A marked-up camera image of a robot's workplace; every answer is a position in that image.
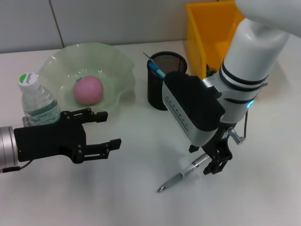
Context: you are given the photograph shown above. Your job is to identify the gripper cable with plug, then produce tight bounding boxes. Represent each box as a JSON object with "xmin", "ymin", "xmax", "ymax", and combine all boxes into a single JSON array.
[
  {"xmin": 227, "ymin": 80, "xmax": 269, "ymax": 144},
  {"xmin": 0, "ymin": 116, "xmax": 31, "ymax": 174}
]

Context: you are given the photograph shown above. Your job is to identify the blue scissors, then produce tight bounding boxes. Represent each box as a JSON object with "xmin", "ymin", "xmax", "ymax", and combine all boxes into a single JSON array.
[{"xmin": 148, "ymin": 61, "xmax": 166, "ymax": 80}]

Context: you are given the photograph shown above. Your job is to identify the right gripper cable with plug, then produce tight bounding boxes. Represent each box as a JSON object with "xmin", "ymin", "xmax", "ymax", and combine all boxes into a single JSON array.
[{"xmin": 227, "ymin": 80, "xmax": 269, "ymax": 144}]

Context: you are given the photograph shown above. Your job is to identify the black mesh pen holder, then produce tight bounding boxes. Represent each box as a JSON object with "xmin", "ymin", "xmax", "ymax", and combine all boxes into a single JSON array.
[{"xmin": 147, "ymin": 52, "xmax": 188, "ymax": 111}]

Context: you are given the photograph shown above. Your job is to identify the green glass fruit plate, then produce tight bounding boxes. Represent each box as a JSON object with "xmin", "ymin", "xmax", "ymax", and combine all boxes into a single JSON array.
[{"xmin": 37, "ymin": 42, "xmax": 136, "ymax": 118}]

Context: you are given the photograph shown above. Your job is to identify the clear plastic water bottle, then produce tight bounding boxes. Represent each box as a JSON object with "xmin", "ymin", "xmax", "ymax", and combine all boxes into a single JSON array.
[{"xmin": 17, "ymin": 72, "xmax": 62, "ymax": 127}]

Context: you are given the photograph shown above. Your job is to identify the silver pen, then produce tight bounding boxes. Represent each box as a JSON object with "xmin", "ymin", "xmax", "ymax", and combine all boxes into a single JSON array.
[{"xmin": 157, "ymin": 154, "xmax": 210, "ymax": 193}]

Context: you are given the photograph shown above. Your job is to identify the transparent plastic ruler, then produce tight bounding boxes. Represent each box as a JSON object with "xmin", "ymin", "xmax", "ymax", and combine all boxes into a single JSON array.
[{"xmin": 143, "ymin": 52, "xmax": 156, "ymax": 64}]

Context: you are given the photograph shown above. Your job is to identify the left gripper cable with plug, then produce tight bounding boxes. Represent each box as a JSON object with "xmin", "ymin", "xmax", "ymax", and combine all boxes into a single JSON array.
[{"xmin": 0, "ymin": 116, "xmax": 31, "ymax": 174}]

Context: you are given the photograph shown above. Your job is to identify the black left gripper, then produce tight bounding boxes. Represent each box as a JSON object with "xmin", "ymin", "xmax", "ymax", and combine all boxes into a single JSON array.
[{"xmin": 14, "ymin": 107, "xmax": 122, "ymax": 164}]

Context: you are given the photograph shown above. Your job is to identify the pink peach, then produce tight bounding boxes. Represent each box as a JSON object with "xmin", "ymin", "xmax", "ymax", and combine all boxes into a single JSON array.
[{"xmin": 73, "ymin": 75, "xmax": 104, "ymax": 106}]

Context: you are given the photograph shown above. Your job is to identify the yellow plastic bin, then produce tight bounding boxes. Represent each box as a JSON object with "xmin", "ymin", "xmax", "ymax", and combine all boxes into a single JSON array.
[{"xmin": 186, "ymin": 1, "xmax": 246, "ymax": 81}]

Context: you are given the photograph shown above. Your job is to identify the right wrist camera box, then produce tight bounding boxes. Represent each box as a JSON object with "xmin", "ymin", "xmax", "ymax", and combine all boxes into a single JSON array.
[{"xmin": 162, "ymin": 72, "xmax": 225, "ymax": 146}]

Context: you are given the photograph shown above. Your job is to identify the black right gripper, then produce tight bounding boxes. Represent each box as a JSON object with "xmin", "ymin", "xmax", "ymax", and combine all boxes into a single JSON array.
[{"xmin": 189, "ymin": 121, "xmax": 237, "ymax": 175}]

